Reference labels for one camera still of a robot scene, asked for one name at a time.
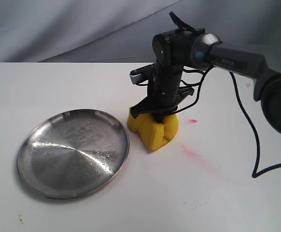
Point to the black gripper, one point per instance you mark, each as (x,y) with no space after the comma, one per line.
(161,103)

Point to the yellow sponge block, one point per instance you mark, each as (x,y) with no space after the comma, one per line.
(153,135)

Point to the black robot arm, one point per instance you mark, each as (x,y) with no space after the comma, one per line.
(197,49)

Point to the round stainless steel plate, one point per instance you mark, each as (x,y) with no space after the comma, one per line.
(73,154)

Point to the white backdrop cloth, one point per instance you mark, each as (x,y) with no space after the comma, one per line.
(122,30)

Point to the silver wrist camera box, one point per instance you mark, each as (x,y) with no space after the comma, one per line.
(142,74)

